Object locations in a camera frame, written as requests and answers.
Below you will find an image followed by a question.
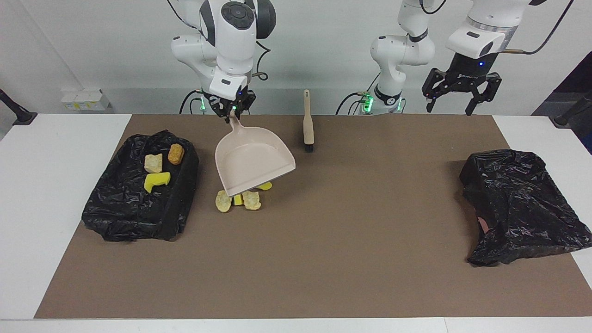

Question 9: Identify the black left base cable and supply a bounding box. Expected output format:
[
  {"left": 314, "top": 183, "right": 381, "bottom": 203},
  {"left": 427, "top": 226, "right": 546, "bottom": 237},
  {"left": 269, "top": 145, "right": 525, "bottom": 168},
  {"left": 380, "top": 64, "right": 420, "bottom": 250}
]
[{"left": 335, "top": 91, "right": 371, "bottom": 115}]

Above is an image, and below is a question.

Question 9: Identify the black bag lined pink bin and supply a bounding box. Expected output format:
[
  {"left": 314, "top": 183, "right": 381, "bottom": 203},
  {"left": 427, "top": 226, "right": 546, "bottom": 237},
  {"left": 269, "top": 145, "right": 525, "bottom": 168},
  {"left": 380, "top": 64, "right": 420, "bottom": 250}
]
[{"left": 459, "top": 149, "right": 592, "bottom": 267}]

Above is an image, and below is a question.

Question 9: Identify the beige plastic dustpan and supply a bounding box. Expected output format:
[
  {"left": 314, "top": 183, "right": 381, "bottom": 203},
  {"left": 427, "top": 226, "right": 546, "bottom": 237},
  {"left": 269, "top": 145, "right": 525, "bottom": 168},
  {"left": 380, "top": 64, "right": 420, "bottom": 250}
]
[{"left": 215, "top": 113, "right": 296, "bottom": 197}]

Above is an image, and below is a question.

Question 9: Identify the white wall power strip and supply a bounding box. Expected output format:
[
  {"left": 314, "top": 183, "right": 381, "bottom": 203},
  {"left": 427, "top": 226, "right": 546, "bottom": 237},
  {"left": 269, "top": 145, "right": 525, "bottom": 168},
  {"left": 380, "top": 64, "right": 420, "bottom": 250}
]
[{"left": 61, "top": 88, "right": 111, "bottom": 111}]

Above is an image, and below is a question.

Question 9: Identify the notched yellow sponge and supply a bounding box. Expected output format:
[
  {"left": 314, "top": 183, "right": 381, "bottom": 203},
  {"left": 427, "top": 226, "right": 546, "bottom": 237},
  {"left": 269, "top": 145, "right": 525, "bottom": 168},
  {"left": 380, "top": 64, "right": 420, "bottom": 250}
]
[{"left": 144, "top": 172, "right": 171, "bottom": 193}]

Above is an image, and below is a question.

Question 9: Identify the black base cable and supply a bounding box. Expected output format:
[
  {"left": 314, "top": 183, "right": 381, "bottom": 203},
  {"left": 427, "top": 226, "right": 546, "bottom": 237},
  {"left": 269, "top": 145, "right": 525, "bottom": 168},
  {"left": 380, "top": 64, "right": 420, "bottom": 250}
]
[
  {"left": 335, "top": 91, "right": 371, "bottom": 115},
  {"left": 179, "top": 90, "right": 204, "bottom": 115}
]

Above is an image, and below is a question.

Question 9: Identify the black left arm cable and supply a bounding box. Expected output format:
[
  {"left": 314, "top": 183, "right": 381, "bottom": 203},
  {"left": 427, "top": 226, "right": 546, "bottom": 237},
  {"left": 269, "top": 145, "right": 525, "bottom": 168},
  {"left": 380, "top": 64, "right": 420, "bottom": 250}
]
[{"left": 502, "top": 0, "right": 575, "bottom": 55}]

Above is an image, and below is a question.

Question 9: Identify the beige hand brush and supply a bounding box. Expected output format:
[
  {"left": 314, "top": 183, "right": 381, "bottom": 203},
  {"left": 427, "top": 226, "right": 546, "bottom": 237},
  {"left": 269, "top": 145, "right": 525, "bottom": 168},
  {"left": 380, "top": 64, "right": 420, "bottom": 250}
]
[{"left": 303, "top": 89, "right": 315, "bottom": 153}]

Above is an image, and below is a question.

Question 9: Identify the brown cork shaped roll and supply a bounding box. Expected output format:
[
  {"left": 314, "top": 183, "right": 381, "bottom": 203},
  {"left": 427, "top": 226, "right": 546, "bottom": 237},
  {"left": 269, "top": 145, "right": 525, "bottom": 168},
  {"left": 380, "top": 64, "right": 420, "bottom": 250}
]
[{"left": 167, "top": 143, "right": 185, "bottom": 165}]

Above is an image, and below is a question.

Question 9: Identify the brown table mat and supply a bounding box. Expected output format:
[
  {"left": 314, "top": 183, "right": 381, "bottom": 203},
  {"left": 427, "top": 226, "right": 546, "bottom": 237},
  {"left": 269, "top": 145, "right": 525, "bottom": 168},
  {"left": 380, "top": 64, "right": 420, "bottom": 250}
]
[{"left": 35, "top": 114, "right": 592, "bottom": 320}]

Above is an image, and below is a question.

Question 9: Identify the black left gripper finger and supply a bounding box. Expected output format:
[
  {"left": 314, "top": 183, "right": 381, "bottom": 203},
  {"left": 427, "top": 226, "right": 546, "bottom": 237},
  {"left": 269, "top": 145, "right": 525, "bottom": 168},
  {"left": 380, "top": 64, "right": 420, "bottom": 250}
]
[
  {"left": 465, "top": 73, "right": 502, "bottom": 116},
  {"left": 422, "top": 68, "right": 451, "bottom": 113}
]

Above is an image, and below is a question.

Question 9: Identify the black right base cable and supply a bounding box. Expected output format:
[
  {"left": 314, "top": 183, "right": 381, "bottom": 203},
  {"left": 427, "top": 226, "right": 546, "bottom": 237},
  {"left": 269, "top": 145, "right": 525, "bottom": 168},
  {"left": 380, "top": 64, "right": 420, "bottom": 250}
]
[{"left": 179, "top": 90, "right": 204, "bottom": 115}]

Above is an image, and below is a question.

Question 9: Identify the pale bread piece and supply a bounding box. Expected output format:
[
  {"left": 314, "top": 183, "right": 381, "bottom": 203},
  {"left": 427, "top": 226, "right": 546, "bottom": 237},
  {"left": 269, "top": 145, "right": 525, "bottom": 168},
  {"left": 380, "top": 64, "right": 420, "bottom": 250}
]
[
  {"left": 215, "top": 191, "right": 233, "bottom": 213},
  {"left": 242, "top": 191, "right": 262, "bottom": 211}
]

